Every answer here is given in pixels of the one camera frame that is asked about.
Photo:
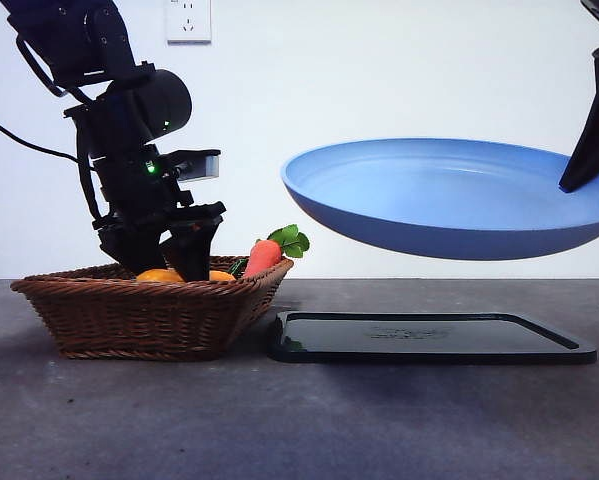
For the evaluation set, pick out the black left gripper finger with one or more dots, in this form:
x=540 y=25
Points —
x=194 y=255
x=134 y=255

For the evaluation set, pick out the orange-yellow toy corn cob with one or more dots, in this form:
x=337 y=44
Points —
x=159 y=276

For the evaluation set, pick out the blue round plate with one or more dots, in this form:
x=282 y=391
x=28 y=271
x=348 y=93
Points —
x=429 y=200

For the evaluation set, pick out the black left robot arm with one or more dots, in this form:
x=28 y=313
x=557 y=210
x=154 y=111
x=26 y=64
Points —
x=104 y=45

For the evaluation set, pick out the brown wicker basket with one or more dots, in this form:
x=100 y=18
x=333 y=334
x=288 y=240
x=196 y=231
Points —
x=144 y=320

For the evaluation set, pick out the dark green toy vegetable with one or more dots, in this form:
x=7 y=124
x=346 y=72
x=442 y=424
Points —
x=239 y=267

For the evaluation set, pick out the orange toy carrot green leaves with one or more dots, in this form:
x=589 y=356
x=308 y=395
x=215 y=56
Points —
x=264 y=255

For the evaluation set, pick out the black rectangular tray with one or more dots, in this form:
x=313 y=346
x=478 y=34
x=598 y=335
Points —
x=429 y=345

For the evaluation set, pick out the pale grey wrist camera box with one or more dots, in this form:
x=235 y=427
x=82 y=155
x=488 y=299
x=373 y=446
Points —
x=204 y=165

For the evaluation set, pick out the white wall socket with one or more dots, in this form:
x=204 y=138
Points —
x=189 y=25

